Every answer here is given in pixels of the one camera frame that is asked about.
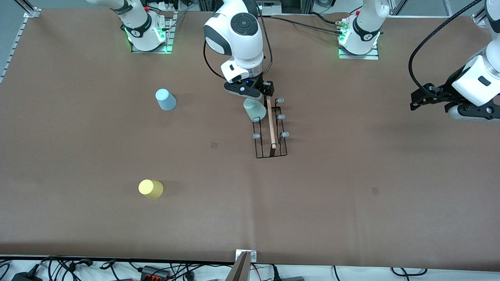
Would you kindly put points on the brown table cover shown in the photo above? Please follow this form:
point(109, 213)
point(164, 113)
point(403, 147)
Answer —
point(250, 195)

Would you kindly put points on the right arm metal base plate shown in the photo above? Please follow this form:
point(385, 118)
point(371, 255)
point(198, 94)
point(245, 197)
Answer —
point(152, 51)

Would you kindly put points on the black orange connector box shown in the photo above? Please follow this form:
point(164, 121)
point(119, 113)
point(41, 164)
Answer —
point(154, 272)

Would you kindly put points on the white electronics box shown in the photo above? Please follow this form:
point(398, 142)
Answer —
point(271, 7)

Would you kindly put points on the light blue plastic cup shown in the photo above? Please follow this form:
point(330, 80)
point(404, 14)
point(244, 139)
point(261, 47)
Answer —
point(167, 102)

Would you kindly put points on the black plug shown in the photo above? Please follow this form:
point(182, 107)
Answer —
point(275, 273)

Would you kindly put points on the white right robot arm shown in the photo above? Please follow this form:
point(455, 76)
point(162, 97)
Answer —
point(242, 43)

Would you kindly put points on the aluminium corner bracket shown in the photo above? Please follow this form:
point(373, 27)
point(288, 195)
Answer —
point(32, 11)

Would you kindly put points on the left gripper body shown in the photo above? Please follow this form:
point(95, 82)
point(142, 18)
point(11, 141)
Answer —
point(445, 93)

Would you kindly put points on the grey angled post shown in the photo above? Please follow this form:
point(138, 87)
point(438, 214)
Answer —
point(240, 271)

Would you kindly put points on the pale green plastic cup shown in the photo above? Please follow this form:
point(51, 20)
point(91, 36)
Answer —
point(254, 110)

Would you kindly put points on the perforated aluminium rail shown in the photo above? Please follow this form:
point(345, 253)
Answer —
point(17, 37)

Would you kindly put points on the yellow plastic cup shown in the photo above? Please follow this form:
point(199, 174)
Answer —
point(150, 189)

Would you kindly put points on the black power adapter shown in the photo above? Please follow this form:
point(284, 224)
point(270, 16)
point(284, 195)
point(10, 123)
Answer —
point(25, 277)

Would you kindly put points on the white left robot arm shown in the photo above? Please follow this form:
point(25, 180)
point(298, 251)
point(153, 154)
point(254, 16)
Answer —
point(367, 23)

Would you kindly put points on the white power strip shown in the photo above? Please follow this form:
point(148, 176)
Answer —
point(166, 6)

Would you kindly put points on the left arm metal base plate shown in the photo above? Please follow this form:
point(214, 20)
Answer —
point(359, 57)

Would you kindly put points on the small metal bracket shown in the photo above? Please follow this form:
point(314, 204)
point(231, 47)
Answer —
point(253, 256)

